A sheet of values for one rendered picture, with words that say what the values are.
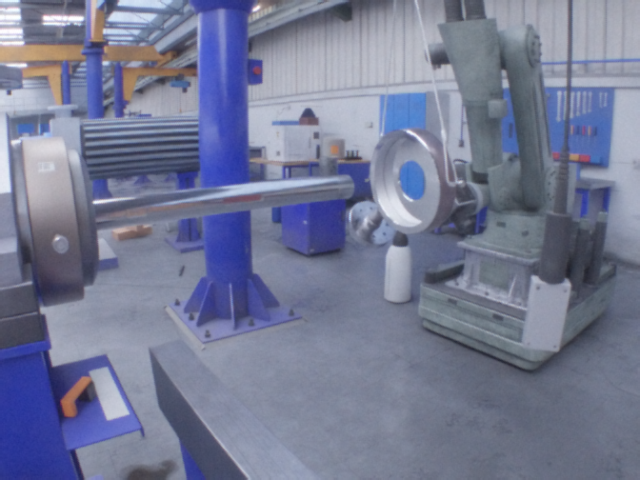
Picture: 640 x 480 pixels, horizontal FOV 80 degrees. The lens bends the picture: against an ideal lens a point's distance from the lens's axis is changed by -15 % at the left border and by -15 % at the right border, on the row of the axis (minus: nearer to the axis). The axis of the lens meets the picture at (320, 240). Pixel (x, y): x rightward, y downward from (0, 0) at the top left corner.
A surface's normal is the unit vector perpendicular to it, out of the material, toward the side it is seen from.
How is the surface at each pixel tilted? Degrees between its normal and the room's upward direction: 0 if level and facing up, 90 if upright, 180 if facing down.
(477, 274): 90
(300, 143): 90
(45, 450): 90
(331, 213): 90
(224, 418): 0
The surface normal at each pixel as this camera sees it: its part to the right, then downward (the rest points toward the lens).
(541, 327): -0.34, 0.23
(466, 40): -0.58, 0.46
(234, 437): 0.00, -0.97
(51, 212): 0.58, -0.04
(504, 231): -0.66, 0.18
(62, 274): 0.54, 0.59
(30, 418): 0.60, 0.20
